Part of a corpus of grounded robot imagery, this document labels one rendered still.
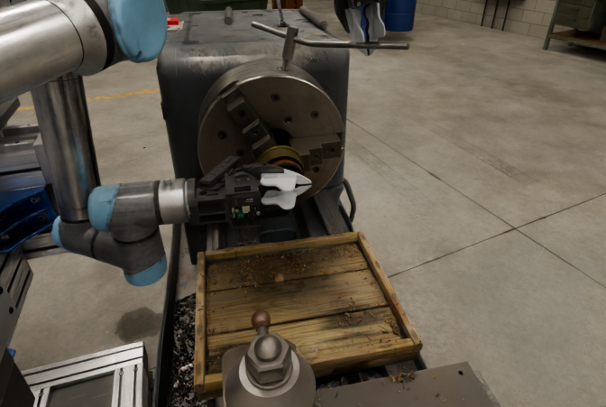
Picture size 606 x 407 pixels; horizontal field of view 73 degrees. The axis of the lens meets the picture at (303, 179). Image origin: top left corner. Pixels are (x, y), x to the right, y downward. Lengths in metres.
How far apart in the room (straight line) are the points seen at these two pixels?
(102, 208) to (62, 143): 0.13
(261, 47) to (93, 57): 0.49
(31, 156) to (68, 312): 1.34
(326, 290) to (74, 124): 0.52
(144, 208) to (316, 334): 0.35
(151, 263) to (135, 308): 1.35
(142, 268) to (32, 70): 0.38
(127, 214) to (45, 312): 1.60
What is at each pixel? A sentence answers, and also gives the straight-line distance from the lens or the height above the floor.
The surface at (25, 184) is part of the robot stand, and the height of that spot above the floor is 1.03.
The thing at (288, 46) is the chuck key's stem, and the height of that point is 1.28.
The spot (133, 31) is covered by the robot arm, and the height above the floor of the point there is 1.36.
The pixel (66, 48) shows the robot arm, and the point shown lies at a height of 1.35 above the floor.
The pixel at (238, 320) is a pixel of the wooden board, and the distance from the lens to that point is 0.76.
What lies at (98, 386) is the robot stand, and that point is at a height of 0.21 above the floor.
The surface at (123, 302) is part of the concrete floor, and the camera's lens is 2.16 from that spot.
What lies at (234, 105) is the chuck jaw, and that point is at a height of 1.19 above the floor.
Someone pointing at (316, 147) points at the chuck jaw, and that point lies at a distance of 0.82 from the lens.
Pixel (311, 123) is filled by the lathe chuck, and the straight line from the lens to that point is 0.86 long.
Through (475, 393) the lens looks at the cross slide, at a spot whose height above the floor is 0.97.
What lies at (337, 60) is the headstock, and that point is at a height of 1.22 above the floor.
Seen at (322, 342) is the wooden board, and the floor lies 0.89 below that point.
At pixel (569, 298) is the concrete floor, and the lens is 2.37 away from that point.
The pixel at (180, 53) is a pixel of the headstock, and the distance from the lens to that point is 0.98.
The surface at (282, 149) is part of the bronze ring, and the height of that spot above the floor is 1.12.
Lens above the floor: 1.46
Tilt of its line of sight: 31 degrees down
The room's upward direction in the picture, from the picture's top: straight up
